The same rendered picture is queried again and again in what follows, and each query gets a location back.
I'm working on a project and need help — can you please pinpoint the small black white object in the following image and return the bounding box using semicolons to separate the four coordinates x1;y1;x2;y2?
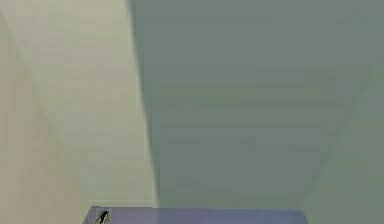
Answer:
97;210;112;224

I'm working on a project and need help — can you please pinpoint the blue purple table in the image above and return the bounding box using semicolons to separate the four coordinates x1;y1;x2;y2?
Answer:
81;205;310;224

